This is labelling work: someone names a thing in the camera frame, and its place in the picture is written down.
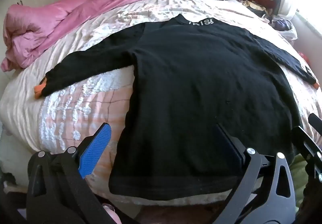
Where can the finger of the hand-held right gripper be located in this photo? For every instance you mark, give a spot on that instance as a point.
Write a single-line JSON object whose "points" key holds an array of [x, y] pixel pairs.
{"points": [[316, 123], [305, 142]]}

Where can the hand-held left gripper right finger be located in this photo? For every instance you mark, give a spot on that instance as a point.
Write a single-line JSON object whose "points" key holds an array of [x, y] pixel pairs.
{"points": [[230, 147]]}

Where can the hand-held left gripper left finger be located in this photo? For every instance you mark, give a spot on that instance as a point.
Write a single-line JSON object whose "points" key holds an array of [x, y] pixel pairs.
{"points": [[96, 147]]}

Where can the black long-sleeve sweater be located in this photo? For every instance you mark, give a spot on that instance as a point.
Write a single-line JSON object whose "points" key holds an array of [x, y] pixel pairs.
{"points": [[196, 70]]}

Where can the pink white tufted blanket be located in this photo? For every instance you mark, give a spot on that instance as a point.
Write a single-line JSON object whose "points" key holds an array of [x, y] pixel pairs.
{"points": [[88, 103]]}

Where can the cream bed sheet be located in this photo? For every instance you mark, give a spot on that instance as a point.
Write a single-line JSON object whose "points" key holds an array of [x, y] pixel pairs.
{"points": [[20, 108]]}

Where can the white plastic bag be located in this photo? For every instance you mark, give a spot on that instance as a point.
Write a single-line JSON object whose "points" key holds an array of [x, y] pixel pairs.
{"points": [[284, 26]]}

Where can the pink quilt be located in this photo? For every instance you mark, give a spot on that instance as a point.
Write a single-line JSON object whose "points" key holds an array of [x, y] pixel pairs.
{"points": [[50, 20]]}

